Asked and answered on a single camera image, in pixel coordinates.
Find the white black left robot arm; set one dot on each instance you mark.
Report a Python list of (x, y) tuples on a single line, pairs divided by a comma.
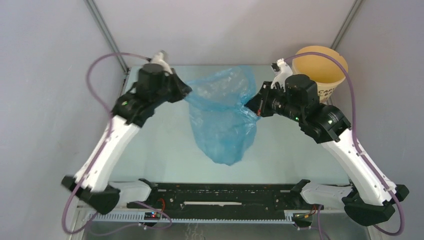
[(91, 184)]

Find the yellow printed trash bin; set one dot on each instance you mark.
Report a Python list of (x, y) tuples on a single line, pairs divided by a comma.
[(323, 71)]

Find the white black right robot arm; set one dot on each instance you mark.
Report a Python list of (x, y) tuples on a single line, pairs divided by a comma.
[(371, 198)]

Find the aluminium corner frame right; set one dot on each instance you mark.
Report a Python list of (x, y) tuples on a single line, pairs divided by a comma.
[(353, 11)]

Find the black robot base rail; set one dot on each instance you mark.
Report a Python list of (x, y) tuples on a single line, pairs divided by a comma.
[(227, 201)]

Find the aluminium corner frame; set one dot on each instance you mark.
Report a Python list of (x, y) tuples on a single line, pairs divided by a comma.
[(353, 11), (106, 33)]

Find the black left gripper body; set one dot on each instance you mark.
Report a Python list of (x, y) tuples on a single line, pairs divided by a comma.
[(163, 94)]

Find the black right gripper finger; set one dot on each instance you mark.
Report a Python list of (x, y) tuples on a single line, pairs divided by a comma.
[(266, 89), (255, 104)]

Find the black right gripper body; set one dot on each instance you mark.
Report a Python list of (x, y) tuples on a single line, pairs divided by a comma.
[(276, 104)]

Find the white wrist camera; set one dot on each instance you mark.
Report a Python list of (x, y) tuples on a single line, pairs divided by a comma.
[(161, 58), (282, 71)]

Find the blue plastic trash bag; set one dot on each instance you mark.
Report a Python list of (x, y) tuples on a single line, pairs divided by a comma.
[(222, 126)]

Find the aluminium corner frame left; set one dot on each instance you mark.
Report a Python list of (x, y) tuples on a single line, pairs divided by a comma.
[(106, 33)]

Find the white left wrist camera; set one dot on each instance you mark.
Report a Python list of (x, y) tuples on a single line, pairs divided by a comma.
[(161, 58)]

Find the small lit circuit board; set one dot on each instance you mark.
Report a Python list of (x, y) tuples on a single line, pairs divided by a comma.
[(152, 216)]

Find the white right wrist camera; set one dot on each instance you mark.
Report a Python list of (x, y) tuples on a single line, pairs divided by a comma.
[(282, 71)]

